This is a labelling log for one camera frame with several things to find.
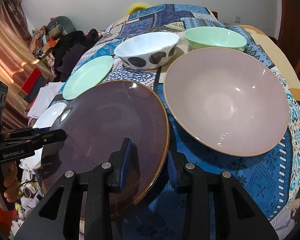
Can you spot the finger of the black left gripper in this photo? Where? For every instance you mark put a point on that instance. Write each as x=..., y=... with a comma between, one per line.
x=25, y=131
x=45, y=136

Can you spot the brown wooden door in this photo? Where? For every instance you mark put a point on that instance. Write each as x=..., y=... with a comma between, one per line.
x=289, y=35

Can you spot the large pink ceramic bowl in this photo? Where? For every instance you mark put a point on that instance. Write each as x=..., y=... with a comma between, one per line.
x=227, y=100

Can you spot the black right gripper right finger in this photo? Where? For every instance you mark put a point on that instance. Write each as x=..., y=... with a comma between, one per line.
x=216, y=199

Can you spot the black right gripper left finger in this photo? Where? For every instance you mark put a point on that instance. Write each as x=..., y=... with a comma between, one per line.
x=57, y=215

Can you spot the white bowl with dark dots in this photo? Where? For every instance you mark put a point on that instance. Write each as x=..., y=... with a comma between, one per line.
x=147, y=51

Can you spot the white folded cloth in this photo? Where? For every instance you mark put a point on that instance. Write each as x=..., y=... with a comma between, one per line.
x=43, y=99

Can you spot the red box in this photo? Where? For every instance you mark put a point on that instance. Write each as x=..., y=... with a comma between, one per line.
x=29, y=83

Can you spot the white plate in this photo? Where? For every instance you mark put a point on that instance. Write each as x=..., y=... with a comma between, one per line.
x=50, y=115

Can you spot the yellow fuzzy object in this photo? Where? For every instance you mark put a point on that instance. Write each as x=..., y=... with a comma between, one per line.
x=136, y=7

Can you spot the left hand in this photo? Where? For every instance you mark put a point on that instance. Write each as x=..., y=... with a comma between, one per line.
x=11, y=183

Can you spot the mint green plate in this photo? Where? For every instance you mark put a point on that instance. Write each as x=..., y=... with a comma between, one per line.
x=87, y=76

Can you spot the black clothing pile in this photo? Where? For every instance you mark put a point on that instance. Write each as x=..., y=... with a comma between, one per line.
x=68, y=51

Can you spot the mint green bowl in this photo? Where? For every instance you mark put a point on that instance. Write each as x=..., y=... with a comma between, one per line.
x=204, y=37

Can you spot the dark purple ceramic plate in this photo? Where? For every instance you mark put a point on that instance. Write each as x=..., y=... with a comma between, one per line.
x=96, y=123

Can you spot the grey green plush cushion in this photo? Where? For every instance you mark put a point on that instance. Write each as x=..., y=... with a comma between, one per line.
x=60, y=25

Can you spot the orange pink curtain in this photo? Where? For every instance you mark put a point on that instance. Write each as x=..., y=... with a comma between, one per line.
x=16, y=61

